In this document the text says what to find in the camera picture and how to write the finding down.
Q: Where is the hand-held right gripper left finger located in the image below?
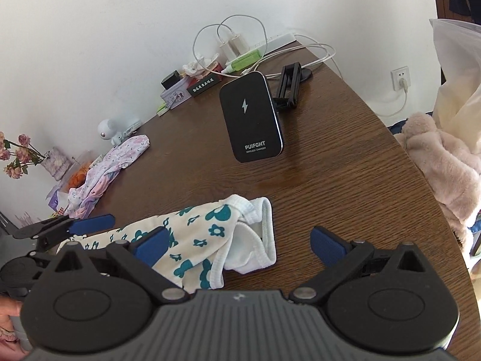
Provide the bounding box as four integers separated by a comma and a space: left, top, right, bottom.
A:
49, 227, 190, 305

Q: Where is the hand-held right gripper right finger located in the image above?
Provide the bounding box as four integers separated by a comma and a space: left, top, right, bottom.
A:
289, 227, 433, 305

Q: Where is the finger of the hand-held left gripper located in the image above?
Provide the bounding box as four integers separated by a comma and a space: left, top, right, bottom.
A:
9, 214, 115, 239
34, 231, 78, 254

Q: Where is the cream teal-flowered garment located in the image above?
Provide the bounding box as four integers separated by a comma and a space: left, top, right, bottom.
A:
56, 194, 277, 291

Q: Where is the person's left hand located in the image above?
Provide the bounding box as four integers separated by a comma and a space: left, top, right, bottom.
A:
0, 295, 22, 317

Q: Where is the pink garment with purple trim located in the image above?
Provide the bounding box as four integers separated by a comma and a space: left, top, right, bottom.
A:
83, 173, 114, 205

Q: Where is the purple tissue box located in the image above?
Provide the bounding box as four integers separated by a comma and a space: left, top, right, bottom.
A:
47, 187, 71, 212

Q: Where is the clear plastic food container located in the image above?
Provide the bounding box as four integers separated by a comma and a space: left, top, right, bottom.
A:
69, 150, 109, 189

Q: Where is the mottled white vase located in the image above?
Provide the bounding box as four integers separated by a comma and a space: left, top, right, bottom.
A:
43, 147, 73, 182

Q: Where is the pink floral print garment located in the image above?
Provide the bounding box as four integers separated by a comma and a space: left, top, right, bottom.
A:
68, 134, 150, 219

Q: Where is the pink flower bouquet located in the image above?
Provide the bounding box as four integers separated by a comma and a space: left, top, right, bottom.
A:
0, 132, 46, 180

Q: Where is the white rectangular device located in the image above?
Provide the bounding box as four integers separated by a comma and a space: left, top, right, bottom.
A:
120, 118, 142, 136

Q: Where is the beige plush toy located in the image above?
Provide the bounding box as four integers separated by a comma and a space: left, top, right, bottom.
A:
396, 112, 481, 258

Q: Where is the pale printed tin box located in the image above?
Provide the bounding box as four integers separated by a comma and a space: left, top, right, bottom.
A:
161, 79, 191, 110

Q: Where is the black power adapter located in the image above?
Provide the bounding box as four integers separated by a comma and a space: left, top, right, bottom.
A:
161, 71, 182, 89

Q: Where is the dark tissue box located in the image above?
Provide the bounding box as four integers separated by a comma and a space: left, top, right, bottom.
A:
187, 75, 221, 98

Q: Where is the black folding phone holder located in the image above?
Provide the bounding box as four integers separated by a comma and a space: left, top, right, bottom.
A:
272, 62, 313, 108

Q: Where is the crumpled white tissue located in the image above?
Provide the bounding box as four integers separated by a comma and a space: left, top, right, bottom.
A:
183, 54, 221, 78

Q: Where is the bright green flat box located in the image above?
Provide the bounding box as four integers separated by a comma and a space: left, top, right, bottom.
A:
231, 51, 262, 73

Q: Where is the white power strip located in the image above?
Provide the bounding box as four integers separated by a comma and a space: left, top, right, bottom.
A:
259, 32, 296, 52

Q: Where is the white plastic bag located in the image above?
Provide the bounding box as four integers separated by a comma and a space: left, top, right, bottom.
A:
429, 18, 481, 159

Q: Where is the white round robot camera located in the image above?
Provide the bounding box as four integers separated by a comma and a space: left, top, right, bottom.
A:
98, 118, 124, 146

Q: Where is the black wireless charger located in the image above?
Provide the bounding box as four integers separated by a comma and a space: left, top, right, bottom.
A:
220, 71, 285, 165

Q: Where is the white wall socket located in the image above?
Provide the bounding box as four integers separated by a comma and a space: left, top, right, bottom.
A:
391, 66, 412, 92

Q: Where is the white cable bundle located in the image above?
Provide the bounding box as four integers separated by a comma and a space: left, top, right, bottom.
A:
244, 35, 344, 79

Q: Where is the white looped charging cable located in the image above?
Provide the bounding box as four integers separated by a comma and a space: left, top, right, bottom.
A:
193, 15, 268, 69

